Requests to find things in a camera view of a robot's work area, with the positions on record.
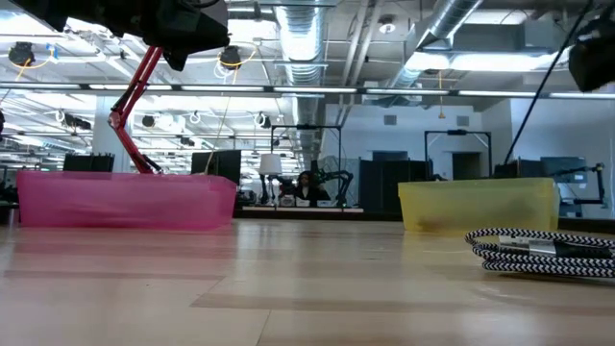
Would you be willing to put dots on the black background boxes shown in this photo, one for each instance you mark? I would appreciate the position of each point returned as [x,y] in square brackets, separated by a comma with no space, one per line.
[89,162]

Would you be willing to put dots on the black background robot arm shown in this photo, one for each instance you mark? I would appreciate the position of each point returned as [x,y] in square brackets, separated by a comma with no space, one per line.
[598,185]
[343,180]

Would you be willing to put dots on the person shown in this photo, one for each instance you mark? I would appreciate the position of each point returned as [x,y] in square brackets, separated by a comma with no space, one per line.
[307,190]

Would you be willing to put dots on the silver round air duct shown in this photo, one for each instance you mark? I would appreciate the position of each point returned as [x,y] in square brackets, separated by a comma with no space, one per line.
[302,48]

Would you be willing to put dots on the slanted silver air duct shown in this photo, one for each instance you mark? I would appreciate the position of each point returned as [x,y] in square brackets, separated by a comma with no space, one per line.
[442,29]

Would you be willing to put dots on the white ceiling sensor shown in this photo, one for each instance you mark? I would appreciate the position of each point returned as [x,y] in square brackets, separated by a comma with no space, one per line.
[386,26]

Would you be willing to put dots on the white shade lamp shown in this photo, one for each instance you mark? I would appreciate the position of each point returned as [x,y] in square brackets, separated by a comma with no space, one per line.
[270,164]

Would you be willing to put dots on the long ceiling light strip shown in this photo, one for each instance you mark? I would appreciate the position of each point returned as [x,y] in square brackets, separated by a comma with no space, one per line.
[312,90]

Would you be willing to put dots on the yellow translucent plastic bin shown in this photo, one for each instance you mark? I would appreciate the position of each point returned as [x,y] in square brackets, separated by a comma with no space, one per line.
[480,206]

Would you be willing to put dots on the black aluminium table frame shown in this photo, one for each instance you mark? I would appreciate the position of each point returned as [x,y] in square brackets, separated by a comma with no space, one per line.
[317,216]

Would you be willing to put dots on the dark background cabinet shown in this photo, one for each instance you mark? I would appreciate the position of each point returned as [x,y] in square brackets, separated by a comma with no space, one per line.
[389,185]

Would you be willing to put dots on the black background monitor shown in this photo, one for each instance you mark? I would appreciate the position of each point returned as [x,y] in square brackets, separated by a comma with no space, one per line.
[218,165]

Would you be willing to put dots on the pink translucent plastic bin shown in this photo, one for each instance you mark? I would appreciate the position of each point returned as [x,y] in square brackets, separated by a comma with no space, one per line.
[125,202]

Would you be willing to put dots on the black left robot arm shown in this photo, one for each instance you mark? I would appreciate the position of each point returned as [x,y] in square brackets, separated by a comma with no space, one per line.
[86,12]

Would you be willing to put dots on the black background rig frame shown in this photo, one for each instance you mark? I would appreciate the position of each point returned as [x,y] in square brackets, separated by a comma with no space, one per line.
[307,127]
[456,131]

